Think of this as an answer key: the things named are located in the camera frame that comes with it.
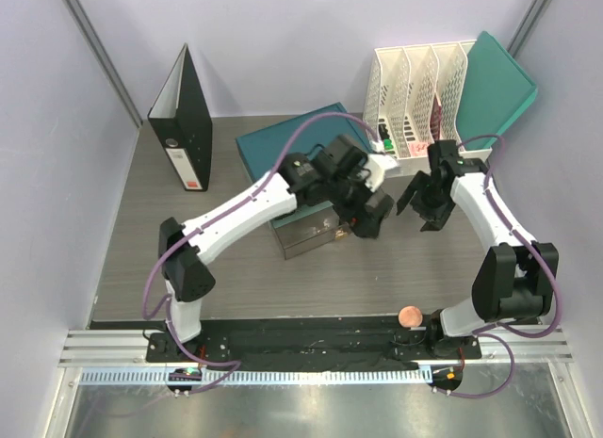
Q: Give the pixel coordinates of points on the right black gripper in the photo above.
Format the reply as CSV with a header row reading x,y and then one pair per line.
x,y
435,218

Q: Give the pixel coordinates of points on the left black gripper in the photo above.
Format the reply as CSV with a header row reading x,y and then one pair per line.
x,y
359,218

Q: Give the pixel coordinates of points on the teal makeup drawer organizer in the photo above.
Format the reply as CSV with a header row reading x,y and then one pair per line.
x,y
313,223

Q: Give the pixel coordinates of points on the orange round powder puff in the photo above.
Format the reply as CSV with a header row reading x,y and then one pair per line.
x,y
410,317

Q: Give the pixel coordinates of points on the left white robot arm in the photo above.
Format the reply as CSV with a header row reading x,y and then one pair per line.
x,y
187,249

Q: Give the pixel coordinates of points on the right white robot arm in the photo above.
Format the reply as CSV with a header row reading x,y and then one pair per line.
x,y
516,280

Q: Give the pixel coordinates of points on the pink sticky notes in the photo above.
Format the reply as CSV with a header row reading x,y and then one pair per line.
x,y
418,148

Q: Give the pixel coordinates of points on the green black marker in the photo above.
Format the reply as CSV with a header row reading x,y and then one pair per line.
x,y
385,137

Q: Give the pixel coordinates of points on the dark red booklet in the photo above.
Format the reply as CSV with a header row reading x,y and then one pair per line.
x,y
436,118

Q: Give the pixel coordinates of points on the white mesh file organizer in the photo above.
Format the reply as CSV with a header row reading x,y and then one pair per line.
x,y
401,85

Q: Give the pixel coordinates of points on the teal folder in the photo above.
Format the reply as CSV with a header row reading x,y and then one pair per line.
x,y
496,93

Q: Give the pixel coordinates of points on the black lever arch binder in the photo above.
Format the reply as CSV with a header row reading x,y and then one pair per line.
x,y
182,124

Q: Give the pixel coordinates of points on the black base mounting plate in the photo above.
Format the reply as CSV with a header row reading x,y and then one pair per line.
x,y
314,344

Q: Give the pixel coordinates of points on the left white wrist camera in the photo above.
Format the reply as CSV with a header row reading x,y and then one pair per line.
x,y
379,166

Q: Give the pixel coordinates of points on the white slotted cable duct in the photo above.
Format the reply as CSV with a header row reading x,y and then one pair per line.
x,y
113,376

